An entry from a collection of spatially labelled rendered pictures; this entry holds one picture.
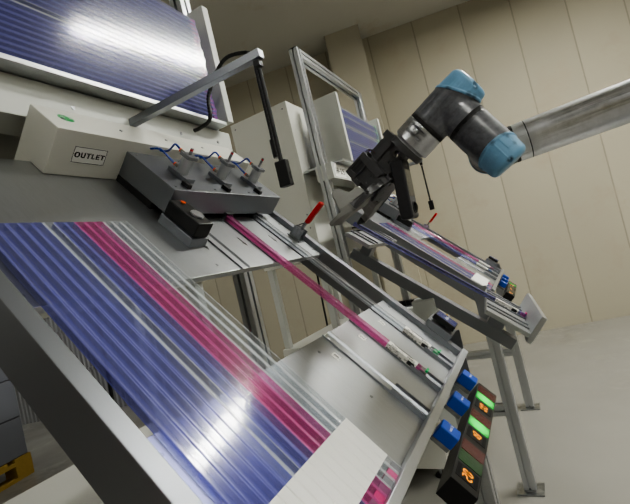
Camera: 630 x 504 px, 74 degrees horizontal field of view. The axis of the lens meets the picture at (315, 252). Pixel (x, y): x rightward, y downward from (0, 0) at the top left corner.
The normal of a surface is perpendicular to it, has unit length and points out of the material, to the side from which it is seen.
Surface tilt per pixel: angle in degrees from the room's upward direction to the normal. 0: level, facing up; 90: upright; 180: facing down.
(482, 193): 90
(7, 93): 90
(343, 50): 90
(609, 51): 90
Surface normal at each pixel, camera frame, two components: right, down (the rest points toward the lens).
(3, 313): -0.45, 0.07
